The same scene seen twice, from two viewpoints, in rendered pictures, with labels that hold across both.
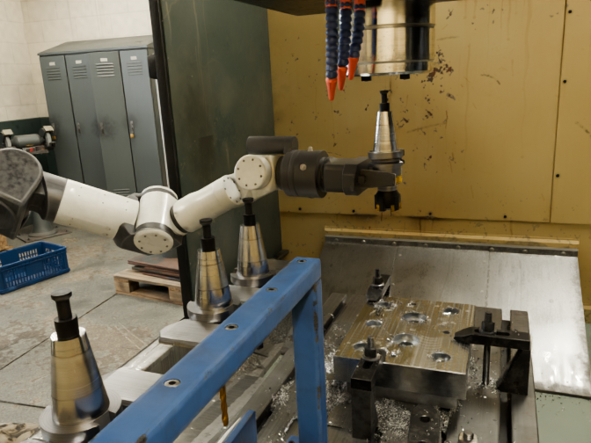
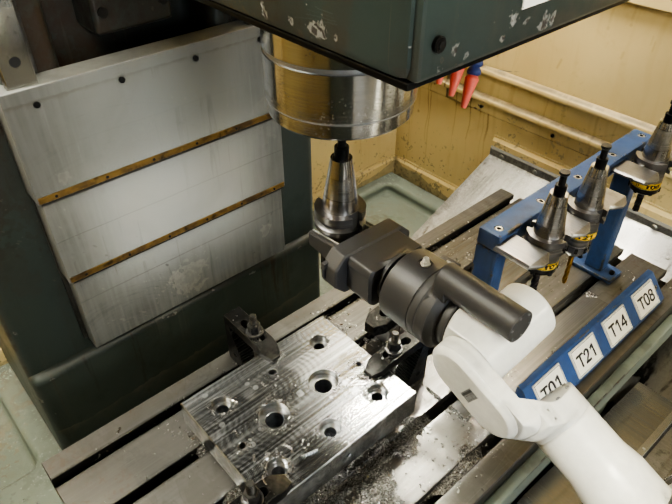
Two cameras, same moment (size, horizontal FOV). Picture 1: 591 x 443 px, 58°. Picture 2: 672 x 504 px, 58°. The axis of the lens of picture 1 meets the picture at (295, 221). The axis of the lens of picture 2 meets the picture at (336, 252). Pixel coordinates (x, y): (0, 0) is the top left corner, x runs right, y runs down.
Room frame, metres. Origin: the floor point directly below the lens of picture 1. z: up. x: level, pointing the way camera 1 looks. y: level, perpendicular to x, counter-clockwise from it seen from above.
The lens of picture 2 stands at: (1.48, 0.11, 1.77)
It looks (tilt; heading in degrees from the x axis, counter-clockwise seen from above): 39 degrees down; 207
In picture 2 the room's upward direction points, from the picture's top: straight up
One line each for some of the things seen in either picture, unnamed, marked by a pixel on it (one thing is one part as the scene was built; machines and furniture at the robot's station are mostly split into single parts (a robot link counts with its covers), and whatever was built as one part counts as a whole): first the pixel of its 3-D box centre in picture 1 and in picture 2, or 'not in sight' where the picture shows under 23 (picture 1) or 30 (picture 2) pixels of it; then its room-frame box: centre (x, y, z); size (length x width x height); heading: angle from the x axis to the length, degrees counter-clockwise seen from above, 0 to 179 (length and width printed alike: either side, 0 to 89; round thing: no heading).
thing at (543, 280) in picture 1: (428, 311); not in sight; (1.55, -0.40, 0.75); 0.89 x 0.67 x 0.26; 68
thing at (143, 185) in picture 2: not in sight; (177, 187); (0.77, -0.58, 1.16); 0.48 x 0.05 x 0.51; 158
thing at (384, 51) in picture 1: (385, 37); (340, 52); (0.93, -0.16, 1.54); 0.16 x 0.16 x 0.12
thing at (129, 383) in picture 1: (126, 387); (637, 173); (0.44, 0.16, 1.21); 0.07 x 0.05 x 0.01; 68
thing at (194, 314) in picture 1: (215, 312); (586, 209); (0.59, 0.10, 1.21); 0.06 x 0.06 x 0.03
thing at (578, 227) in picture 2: (236, 295); (567, 223); (0.64, 0.08, 1.21); 0.07 x 0.05 x 0.01; 68
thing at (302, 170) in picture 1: (332, 173); (395, 272); (0.97, -0.07, 1.31); 0.13 x 0.12 x 0.10; 157
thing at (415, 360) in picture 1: (410, 339); (299, 407); (0.97, -0.22, 0.97); 0.29 x 0.23 x 0.05; 158
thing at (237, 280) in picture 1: (253, 279); (546, 237); (0.69, 0.06, 1.21); 0.06 x 0.06 x 0.03
